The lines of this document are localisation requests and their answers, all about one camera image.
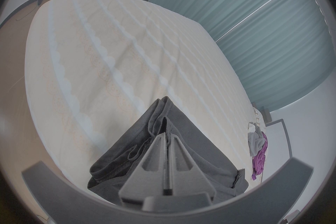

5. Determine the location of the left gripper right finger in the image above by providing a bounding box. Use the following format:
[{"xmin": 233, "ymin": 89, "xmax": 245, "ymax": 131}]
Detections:
[{"xmin": 169, "ymin": 134, "xmax": 216, "ymax": 204}]

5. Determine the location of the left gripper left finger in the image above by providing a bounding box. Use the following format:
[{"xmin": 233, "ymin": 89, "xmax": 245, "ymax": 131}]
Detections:
[{"xmin": 119, "ymin": 133, "xmax": 167, "ymax": 204}]

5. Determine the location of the black T-shirt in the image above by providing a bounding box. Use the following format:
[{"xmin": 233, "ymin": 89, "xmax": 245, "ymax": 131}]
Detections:
[{"xmin": 87, "ymin": 96, "xmax": 249, "ymax": 204}]

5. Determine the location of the purple satin garment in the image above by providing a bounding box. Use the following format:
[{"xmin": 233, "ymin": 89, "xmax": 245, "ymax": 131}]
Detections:
[{"xmin": 251, "ymin": 132, "xmax": 269, "ymax": 181}]

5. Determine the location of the grey garment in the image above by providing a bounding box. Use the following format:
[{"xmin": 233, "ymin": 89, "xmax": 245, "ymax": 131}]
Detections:
[{"xmin": 247, "ymin": 128, "xmax": 267, "ymax": 157}]

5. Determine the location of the white printed pillow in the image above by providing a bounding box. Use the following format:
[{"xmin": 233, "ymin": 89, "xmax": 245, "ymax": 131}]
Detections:
[{"xmin": 252, "ymin": 107, "xmax": 264, "ymax": 127}]

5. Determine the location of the grey bedside table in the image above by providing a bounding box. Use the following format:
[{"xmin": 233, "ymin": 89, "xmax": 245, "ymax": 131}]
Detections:
[{"xmin": 252, "ymin": 102, "xmax": 272, "ymax": 124}]

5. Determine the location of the bed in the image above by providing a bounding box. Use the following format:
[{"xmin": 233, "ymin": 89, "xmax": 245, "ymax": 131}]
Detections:
[{"xmin": 24, "ymin": 0, "xmax": 292, "ymax": 192}]

